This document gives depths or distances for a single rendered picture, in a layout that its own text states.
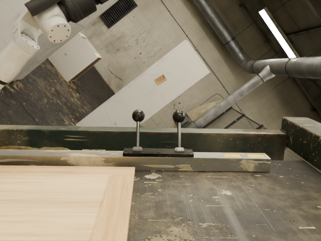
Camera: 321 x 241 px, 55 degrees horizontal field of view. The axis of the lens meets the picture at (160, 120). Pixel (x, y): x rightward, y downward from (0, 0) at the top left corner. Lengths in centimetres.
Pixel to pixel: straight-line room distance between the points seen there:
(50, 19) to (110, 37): 822
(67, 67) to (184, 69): 234
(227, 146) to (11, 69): 74
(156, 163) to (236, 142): 38
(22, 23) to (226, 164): 67
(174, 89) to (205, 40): 463
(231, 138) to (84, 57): 490
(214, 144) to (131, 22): 803
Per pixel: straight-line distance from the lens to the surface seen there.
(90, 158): 89
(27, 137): 118
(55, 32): 85
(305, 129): 109
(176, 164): 88
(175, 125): 667
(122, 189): 73
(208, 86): 902
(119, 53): 899
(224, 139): 114
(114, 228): 59
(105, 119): 465
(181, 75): 452
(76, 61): 589
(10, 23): 337
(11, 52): 91
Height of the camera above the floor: 156
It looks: 6 degrees down
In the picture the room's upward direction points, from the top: 53 degrees clockwise
